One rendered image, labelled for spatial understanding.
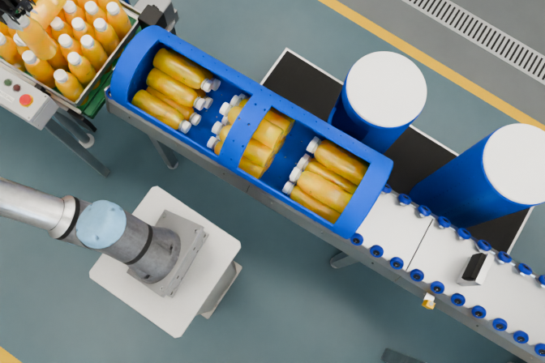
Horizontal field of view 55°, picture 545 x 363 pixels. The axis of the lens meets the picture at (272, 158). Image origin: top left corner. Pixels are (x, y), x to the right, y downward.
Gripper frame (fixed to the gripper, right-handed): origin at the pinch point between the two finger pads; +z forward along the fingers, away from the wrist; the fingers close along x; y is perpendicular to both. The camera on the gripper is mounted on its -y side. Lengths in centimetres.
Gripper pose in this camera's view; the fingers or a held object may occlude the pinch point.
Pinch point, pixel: (19, 19)
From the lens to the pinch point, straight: 169.0
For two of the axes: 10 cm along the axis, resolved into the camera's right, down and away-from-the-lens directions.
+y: 8.6, 5.1, -1.0
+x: 5.2, -8.2, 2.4
